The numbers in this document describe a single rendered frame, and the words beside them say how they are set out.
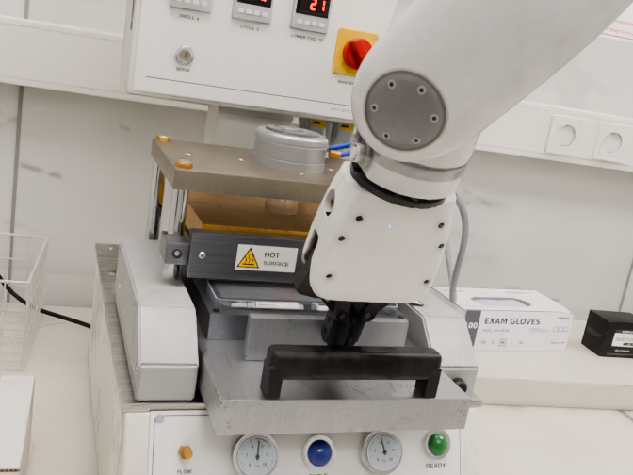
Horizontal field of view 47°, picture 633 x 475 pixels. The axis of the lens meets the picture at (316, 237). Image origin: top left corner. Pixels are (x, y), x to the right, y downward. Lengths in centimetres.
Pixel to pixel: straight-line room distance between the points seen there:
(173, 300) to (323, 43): 41
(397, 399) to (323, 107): 44
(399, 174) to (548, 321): 87
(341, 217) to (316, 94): 43
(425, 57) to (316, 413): 31
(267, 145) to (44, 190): 60
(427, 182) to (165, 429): 30
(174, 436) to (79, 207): 71
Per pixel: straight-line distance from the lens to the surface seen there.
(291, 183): 71
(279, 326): 64
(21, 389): 86
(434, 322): 74
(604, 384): 130
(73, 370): 110
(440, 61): 40
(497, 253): 149
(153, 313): 65
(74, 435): 95
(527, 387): 122
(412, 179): 50
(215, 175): 69
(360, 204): 52
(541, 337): 135
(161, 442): 65
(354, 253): 54
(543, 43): 40
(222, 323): 67
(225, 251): 70
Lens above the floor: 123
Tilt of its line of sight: 14 degrees down
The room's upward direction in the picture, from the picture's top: 10 degrees clockwise
